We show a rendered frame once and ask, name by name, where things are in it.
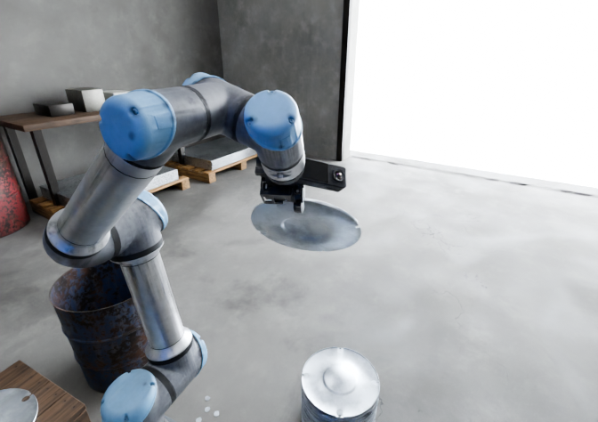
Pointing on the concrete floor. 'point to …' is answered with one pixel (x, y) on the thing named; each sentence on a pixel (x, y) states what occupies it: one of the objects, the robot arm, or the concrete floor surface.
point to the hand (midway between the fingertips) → (303, 204)
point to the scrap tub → (100, 322)
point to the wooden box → (48, 410)
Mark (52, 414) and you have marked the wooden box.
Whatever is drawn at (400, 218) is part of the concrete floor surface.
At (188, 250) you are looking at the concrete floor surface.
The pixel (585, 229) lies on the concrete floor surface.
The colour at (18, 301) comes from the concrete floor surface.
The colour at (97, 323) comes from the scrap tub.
